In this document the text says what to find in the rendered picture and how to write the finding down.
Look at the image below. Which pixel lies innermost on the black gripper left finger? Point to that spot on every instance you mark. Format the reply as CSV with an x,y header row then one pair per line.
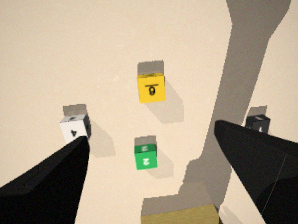
x,y
50,192

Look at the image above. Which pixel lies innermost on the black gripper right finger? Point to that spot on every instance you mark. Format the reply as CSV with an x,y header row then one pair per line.
x,y
267,167

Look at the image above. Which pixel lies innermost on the green block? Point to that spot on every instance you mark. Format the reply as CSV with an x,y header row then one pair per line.
x,y
145,156

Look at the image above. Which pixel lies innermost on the dark grey block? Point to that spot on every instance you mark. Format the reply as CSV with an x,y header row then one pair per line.
x,y
259,122

